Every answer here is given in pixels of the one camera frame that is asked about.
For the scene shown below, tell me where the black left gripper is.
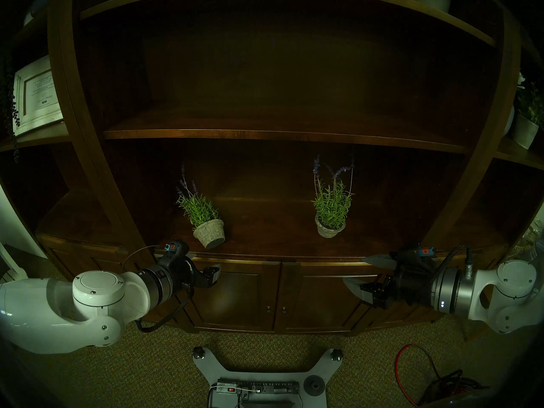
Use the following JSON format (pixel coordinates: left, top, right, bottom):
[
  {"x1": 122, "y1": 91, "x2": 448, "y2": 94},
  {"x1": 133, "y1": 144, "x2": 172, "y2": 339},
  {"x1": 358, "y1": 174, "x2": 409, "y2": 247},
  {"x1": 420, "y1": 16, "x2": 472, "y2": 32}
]
[{"x1": 169, "y1": 255, "x2": 221, "y2": 294}]

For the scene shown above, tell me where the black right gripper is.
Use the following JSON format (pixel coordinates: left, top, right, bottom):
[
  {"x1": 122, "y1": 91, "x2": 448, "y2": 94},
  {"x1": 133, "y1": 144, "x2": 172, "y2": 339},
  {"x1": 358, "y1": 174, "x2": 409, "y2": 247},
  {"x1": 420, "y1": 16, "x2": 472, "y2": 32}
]
[{"x1": 343, "y1": 252, "x2": 438, "y2": 310}]

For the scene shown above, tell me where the fake lavender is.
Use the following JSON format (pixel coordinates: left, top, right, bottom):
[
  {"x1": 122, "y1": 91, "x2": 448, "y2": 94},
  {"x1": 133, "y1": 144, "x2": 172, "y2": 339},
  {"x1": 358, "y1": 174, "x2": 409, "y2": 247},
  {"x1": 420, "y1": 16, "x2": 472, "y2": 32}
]
[
  {"x1": 176, "y1": 165, "x2": 226, "y2": 249},
  {"x1": 312, "y1": 154, "x2": 355, "y2": 238}
]

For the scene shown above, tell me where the green plant in white pot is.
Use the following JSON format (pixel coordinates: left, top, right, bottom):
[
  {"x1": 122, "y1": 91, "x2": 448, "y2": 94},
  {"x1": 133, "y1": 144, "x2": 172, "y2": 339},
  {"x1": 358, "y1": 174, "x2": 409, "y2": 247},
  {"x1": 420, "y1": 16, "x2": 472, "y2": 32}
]
[{"x1": 510, "y1": 78, "x2": 544, "y2": 150}]

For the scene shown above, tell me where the dark hanging plant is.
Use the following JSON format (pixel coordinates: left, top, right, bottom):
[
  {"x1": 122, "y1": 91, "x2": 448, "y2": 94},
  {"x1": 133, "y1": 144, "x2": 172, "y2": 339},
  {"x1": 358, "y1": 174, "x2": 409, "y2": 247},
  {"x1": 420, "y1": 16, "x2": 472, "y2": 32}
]
[{"x1": 2, "y1": 50, "x2": 22, "y2": 163}]

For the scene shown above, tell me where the grey power strip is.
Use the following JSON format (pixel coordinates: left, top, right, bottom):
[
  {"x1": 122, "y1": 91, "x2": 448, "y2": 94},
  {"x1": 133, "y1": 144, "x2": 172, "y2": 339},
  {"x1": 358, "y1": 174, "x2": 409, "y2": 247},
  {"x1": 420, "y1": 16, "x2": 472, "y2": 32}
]
[{"x1": 215, "y1": 378, "x2": 300, "y2": 397}]

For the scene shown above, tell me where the dark wooden shelf cabinet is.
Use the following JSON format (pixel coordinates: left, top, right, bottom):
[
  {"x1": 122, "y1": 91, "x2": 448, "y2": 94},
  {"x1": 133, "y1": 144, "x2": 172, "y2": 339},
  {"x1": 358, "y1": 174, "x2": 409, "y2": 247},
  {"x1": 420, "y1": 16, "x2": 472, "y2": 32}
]
[{"x1": 0, "y1": 0, "x2": 544, "y2": 337}]

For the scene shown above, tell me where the white wooden chair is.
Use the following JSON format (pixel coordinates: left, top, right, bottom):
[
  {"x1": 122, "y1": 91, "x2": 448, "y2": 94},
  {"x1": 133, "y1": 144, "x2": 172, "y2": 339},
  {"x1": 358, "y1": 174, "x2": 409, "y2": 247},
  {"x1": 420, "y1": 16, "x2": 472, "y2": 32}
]
[{"x1": 0, "y1": 241, "x2": 28, "y2": 284}]

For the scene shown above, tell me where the white framed certificate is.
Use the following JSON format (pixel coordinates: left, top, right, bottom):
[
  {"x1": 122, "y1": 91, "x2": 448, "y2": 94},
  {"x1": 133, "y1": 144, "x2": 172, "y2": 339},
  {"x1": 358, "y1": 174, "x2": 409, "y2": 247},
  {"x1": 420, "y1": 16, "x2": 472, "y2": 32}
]
[{"x1": 14, "y1": 57, "x2": 64, "y2": 136}]

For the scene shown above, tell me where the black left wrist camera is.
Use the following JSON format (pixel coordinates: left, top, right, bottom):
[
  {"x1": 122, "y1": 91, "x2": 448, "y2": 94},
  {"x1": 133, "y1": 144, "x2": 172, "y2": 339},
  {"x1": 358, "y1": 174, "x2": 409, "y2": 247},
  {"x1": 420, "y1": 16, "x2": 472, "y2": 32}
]
[{"x1": 164, "y1": 241, "x2": 190, "y2": 259}]

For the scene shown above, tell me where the black braided left wrist cable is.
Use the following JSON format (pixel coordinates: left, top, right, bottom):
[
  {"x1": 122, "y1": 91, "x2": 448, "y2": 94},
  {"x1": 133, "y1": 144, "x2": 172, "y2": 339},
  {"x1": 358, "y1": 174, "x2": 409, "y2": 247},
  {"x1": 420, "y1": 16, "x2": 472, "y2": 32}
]
[{"x1": 135, "y1": 286, "x2": 194, "y2": 332}]

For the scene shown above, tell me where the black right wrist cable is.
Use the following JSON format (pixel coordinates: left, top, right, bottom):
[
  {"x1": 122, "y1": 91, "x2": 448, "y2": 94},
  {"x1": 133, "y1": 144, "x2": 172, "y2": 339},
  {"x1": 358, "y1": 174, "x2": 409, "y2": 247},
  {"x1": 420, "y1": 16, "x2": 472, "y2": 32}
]
[{"x1": 429, "y1": 244, "x2": 474, "y2": 284}]

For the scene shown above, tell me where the red cable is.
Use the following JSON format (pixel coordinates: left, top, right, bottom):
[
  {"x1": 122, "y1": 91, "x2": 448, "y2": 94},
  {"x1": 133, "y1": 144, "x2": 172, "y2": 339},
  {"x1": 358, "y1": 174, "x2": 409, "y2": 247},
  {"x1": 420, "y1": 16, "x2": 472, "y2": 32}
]
[{"x1": 395, "y1": 345, "x2": 481, "y2": 408}]

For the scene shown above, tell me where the thin grey camera cable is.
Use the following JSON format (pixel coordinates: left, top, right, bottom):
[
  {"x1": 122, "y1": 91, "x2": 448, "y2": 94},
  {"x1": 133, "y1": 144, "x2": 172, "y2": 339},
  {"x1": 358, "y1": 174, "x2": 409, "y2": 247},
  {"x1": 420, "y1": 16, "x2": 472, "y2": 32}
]
[{"x1": 122, "y1": 246, "x2": 168, "y2": 276}]

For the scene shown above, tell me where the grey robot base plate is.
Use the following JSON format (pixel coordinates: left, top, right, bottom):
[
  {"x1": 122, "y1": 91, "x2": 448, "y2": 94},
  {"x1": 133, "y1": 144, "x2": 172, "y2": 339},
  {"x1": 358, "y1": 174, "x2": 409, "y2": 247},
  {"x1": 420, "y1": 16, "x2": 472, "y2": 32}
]
[{"x1": 193, "y1": 347, "x2": 344, "y2": 408}]

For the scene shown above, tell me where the black cable bundle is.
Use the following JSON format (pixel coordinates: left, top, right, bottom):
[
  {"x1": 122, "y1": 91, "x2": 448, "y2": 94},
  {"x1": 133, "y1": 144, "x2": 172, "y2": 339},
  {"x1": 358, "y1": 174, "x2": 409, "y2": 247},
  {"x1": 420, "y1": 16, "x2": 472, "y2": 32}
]
[{"x1": 419, "y1": 369, "x2": 489, "y2": 408}]

